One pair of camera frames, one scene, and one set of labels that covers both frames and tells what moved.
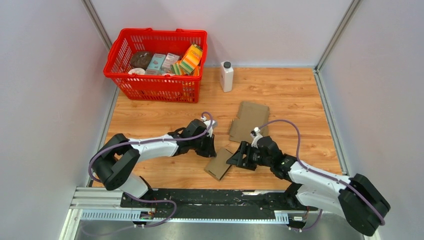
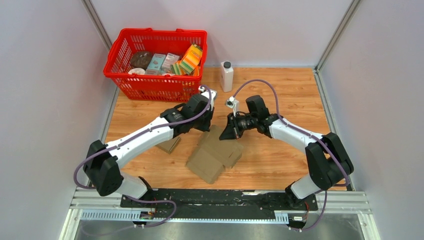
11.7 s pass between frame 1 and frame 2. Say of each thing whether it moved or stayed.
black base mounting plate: stayed
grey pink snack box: stayed
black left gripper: moved
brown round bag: stayed
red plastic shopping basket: stayed
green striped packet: stayed
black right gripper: moved
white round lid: stayed
